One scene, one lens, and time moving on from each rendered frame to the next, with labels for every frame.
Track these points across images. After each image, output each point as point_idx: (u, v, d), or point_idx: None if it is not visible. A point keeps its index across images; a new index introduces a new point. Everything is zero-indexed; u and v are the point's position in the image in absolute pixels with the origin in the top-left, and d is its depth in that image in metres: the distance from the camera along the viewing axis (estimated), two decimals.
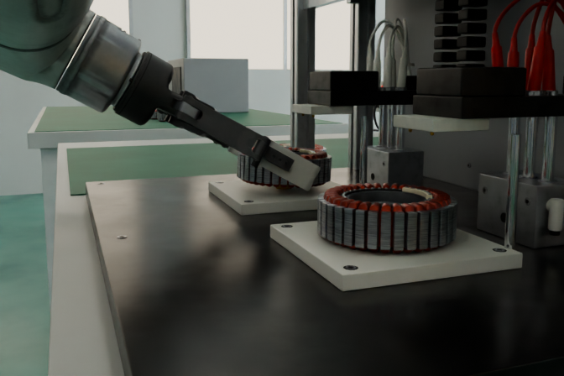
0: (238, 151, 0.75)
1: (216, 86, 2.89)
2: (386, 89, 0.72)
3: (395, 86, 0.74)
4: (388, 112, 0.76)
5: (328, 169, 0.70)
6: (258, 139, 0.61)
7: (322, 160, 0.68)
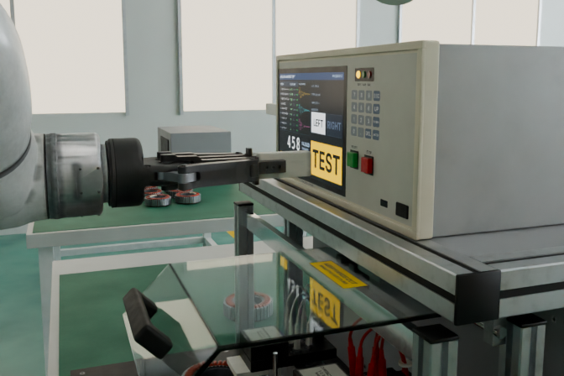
0: (263, 157, 0.71)
1: None
2: (295, 351, 0.96)
3: (305, 343, 0.99)
4: None
5: None
6: None
7: None
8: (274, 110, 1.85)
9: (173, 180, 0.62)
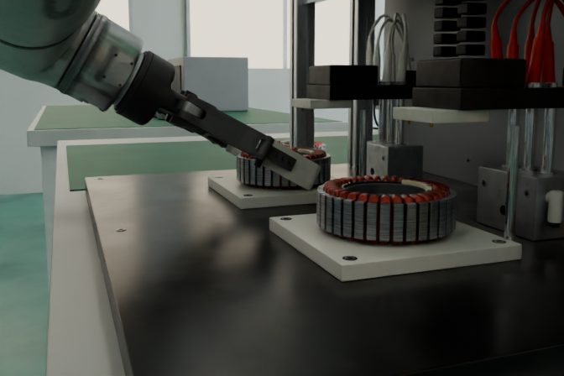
0: (275, 147, 0.65)
1: (216, 84, 2.89)
2: (386, 83, 0.72)
3: (395, 81, 0.74)
4: (387, 107, 0.76)
5: (328, 169, 0.70)
6: None
7: (322, 160, 0.68)
8: None
9: (180, 107, 0.61)
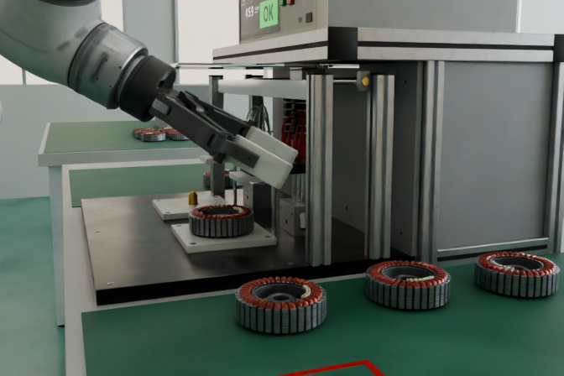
0: (244, 143, 0.65)
1: None
2: None
3: None
4: None
5: (312, 316, 0.70)
6: None
7: (301, 310, 0.69)
8: None
9: (157, 105, 0.67)
